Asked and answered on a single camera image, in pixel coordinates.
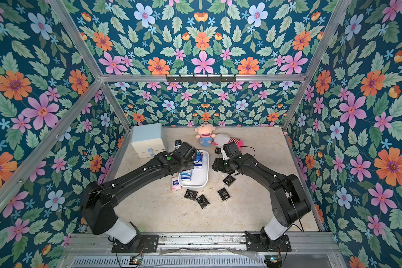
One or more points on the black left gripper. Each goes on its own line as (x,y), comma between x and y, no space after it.
(190,163)

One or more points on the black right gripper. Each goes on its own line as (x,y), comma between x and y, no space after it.
(221,164)

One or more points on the blue cartoon tissue pack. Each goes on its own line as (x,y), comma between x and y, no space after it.
(198,162)

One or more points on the black Face tissue pack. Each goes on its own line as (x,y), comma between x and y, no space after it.
(217,150)
(191,195)
(202,201)
(229,180)
(224,194)

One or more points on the white plastic storage box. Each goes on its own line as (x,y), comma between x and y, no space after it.
(199,176)

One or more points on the pink white Tempo pack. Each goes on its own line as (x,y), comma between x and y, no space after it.
(175,184)

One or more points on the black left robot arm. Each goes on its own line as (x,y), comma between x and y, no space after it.
(99,200)

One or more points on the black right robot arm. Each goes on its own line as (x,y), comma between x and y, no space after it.
(289,200)

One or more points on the white pink plush toy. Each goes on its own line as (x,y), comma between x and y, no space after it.
(221,139)

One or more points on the baby doll plush toy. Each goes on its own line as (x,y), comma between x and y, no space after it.
(205,134)

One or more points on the small blue-top drawer cabinet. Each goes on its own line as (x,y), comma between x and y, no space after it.
(148,140)

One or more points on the black wall hook rail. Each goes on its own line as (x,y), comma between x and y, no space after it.
(201,78)

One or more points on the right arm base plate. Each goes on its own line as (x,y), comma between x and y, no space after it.
(260,242)

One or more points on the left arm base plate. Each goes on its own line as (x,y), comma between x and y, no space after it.
(146,243)

